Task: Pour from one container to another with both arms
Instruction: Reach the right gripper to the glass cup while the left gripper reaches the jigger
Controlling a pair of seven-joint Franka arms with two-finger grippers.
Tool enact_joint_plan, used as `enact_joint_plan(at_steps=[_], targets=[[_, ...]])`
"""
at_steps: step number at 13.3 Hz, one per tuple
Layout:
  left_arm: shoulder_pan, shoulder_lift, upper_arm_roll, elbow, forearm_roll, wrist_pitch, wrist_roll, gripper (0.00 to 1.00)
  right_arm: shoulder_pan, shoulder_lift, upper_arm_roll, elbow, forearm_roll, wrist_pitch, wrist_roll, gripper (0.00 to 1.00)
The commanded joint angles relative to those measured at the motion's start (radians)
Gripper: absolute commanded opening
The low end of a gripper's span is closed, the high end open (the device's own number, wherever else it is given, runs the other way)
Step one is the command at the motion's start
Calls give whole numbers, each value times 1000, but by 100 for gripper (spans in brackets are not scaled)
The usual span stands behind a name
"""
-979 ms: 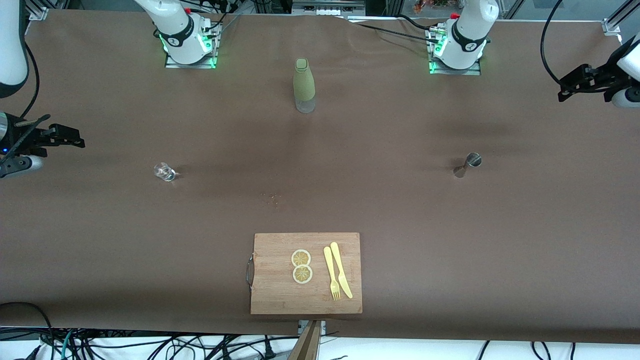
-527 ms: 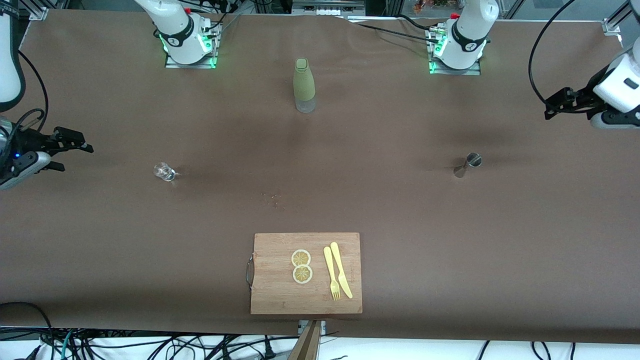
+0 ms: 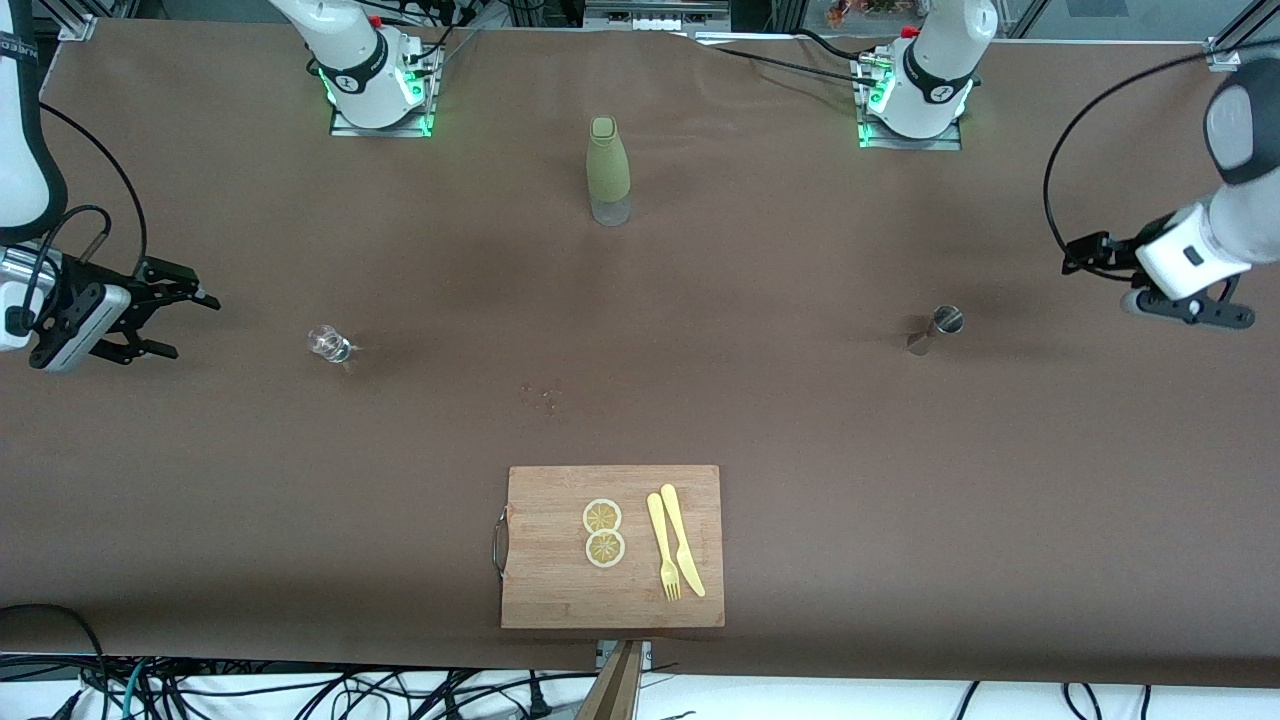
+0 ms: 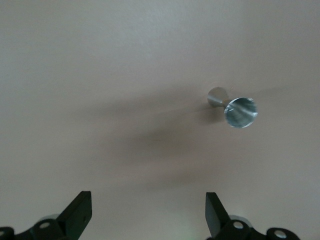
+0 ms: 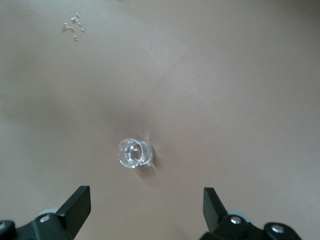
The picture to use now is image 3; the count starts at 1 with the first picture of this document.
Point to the lemon slice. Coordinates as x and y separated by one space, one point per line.
602 516
605 548

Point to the yellow plastic knife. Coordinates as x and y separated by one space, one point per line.
676 525

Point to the scattered metal bits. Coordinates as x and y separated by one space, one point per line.
548 395

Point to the grey power strip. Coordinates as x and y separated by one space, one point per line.
655 20

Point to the aluminium frame profile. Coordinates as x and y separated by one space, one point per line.
1225 50
75 25

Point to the wooden cutting board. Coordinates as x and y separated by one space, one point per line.
550 590

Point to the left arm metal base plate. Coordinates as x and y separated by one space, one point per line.
910 144

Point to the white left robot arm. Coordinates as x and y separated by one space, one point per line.
1240 230

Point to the colourful packets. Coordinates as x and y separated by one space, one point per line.
865 10

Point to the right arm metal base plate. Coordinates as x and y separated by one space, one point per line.
380 131

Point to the brown table cover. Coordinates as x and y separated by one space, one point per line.
900 500

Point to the clear glass measuring cup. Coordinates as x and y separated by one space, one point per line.
330 345

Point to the metal post bracket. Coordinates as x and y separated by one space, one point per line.
603 655

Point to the yellow plastic fork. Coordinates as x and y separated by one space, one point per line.
658 530

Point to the green sleeved glass bottle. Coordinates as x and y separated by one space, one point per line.
607 170

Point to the steel double jigger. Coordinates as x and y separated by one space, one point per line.
946 320

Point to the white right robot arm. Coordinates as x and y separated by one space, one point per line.
20 150

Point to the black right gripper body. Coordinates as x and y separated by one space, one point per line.
137 305

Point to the vertical camera stand post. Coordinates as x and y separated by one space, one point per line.
615 695

